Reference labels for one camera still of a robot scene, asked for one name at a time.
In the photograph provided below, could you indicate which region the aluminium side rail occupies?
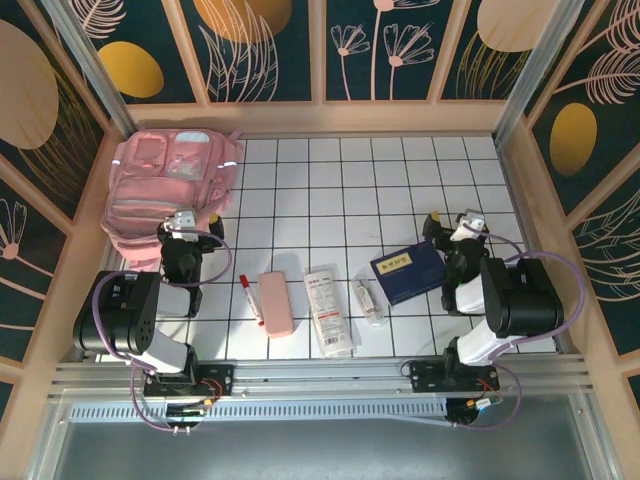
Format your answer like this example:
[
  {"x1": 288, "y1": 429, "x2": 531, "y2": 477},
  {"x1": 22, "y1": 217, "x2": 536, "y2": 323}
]
[{"x1": 494, "y1": 134, "x2": 576, "y2": 357}]

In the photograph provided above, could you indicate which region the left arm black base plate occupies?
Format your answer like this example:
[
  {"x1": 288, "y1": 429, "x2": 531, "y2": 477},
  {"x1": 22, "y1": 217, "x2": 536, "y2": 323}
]
[{"x1": 143, "y1": 363, "x2": 235, "y2": 399}]

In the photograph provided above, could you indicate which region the dark blue book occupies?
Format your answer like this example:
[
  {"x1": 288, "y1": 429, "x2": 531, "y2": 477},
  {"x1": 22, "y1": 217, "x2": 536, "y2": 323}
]
[{"x1": 368, "y1": 241, "x2": 449, "y2": 307}]

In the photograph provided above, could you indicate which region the white plastic packet red print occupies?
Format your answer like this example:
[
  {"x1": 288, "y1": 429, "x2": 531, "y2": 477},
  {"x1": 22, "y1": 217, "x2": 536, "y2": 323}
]
[{"x1": 303, "y1": 264, "x2": 362, "y2": 359}]

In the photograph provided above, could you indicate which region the small clear plastic packet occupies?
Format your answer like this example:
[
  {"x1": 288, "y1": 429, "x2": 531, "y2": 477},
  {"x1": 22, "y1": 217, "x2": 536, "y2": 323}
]
[{"x1": 351, "y1": 269, "x2": 389, "y2": 330}]

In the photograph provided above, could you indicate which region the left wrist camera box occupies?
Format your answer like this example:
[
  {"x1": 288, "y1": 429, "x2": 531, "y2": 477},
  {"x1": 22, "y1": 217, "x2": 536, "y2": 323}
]
[{"x1": 167, "y1": 209, "x2": 199, "y2": 234}]

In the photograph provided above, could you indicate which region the pink pencil case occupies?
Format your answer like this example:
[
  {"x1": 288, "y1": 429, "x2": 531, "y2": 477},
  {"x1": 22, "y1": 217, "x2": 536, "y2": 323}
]
[{"x1": 258, "y1": 270, "x2": 296, "y2": 340}]

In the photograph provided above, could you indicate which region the grey slotted cable duct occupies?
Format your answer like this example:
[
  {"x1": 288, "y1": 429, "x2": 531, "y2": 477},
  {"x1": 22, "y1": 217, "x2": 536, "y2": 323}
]
[{"x1": 67, "y1": 399, "x2": 451, "y2": 426}]

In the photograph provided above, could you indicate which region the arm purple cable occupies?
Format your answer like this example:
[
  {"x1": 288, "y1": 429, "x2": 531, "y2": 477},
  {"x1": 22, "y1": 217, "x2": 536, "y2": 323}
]
[
  {"x1": 462, "y1": 222, "x2": 588, "y2": 431},
  {"x1": 93, "y1": 230, "x2": 234, "y2": 432}
]

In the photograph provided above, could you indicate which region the grey metal sheet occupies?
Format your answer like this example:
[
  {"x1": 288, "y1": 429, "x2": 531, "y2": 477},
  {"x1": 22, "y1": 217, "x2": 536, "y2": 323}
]
[{"x1": 29, "y1": 394, "x2": 619, "y2": 480}]

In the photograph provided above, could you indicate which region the aluminium mounting rail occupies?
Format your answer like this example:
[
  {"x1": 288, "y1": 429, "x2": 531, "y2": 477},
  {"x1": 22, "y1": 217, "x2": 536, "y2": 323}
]
[{"x1": 49, "y1": 355, "x2": 594, "y2": 401}]

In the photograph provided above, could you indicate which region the pink backpack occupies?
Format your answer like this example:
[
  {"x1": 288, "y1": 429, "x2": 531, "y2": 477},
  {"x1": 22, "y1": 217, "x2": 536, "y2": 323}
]
[{"x1": 101, "y1": 128, "x2": 246, "y2": 261}]

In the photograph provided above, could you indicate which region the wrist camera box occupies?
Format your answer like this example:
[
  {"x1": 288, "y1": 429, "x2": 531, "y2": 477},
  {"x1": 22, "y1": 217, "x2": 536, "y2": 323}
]
[
  {"x1": 167, "y1": 209, "x2": 199, "y2": 234},
  {"x1": 457, "y1": 209, "x2": 486, "y2": 236}
]

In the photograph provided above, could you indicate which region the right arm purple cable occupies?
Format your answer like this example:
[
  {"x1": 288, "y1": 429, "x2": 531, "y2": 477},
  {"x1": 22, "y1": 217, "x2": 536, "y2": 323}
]
[{"x1": 462, "y1": 222, "x2": 588, "y2": 431}]

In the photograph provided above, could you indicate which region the red marker pen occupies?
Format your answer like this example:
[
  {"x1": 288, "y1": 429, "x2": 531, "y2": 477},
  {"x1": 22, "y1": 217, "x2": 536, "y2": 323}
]
[{"x1": 239, "y1": 274, "x2": 265, "y2": 328}]

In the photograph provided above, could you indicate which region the aluminium frame post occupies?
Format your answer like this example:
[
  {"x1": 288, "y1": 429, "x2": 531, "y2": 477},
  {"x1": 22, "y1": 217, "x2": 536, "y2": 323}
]
[
  {"x1": 42, "y1": 0, "x2": 137, "y2": 137},
  {"x1": 492, "y1": 0, "x2": 584, "y2": 146}
]

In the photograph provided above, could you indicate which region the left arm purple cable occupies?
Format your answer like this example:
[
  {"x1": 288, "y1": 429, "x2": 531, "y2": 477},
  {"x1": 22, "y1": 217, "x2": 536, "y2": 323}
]
[{"x1": 93, "y1": 230, "x2": 234, "y2": 432}]

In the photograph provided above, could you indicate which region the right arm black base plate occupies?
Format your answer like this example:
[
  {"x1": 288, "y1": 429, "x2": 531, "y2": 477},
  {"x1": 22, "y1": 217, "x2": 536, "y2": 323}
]
[{"x1": 409, "y1": 359, "x2": 501, "y2": 396}]

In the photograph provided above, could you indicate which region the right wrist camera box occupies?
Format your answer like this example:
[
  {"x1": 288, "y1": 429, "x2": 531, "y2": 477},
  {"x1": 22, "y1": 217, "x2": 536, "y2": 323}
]
[{"x1": 457, "y1": 209, "x2": 486, "y2": 236}]

